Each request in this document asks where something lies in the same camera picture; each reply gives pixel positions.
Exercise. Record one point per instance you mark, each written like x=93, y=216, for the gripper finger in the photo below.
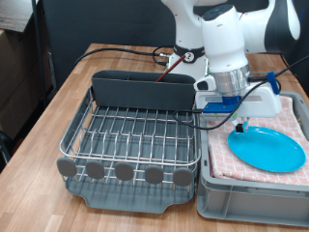
x=246, y=125
x=238, y=128

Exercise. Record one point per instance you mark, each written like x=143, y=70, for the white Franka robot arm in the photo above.
x=222, y=38

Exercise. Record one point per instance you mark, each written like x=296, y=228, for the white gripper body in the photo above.
x=260, y=103

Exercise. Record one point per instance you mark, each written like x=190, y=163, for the brown wooden spoon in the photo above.
x=170, y=68

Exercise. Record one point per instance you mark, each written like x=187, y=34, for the pink checked cloth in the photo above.
x=225, y=154

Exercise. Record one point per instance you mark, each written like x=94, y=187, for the black metal pole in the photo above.
x=38, y=48

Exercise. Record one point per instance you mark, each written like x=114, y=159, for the wooden board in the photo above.
x=16, y=13

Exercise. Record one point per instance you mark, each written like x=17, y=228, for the dark fabric partition panel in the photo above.
x=96, y=22

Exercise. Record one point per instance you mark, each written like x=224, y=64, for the cardboard box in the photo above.
x=19, y=80

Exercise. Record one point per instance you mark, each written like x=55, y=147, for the grey plastic crate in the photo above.
x=251, y=203

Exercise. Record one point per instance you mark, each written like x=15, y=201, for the blue oval plate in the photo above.
x=267, y=151

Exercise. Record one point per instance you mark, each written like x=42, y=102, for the grey dish drying rack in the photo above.
x=128, y=201

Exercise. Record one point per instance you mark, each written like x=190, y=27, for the dark grey cutlery holder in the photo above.
x=141, y=93

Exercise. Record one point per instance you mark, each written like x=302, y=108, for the blue mounted wrist camera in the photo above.
x=222, y=104

